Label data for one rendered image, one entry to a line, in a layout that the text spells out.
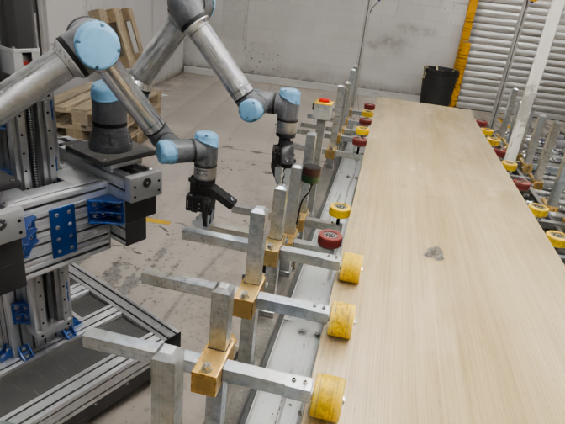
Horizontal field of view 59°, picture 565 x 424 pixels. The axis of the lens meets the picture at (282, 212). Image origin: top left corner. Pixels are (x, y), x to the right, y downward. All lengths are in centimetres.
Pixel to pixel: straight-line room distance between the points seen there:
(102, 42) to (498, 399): 124
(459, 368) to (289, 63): 829
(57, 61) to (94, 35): 12
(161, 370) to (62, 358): 150
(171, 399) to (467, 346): 77
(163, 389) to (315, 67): 861
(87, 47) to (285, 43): 789
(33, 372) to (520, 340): 169
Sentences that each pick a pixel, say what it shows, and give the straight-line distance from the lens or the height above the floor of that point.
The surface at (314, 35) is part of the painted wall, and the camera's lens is 913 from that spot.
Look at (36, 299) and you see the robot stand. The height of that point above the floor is 50.
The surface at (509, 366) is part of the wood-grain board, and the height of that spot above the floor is 90.
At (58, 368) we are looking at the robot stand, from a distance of 218.
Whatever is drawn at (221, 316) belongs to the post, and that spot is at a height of 105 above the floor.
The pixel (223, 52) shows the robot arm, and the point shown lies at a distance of 166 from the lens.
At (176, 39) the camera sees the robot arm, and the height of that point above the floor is 143.
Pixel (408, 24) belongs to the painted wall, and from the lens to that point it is 917.
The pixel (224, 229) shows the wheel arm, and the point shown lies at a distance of 171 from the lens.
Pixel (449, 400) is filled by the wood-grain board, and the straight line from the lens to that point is 114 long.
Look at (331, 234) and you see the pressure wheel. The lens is 164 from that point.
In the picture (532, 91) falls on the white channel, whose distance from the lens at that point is 294.
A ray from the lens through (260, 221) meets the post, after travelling 113.
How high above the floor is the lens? 163
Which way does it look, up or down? 24 degrees down
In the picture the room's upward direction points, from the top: 7 degrees clockwise
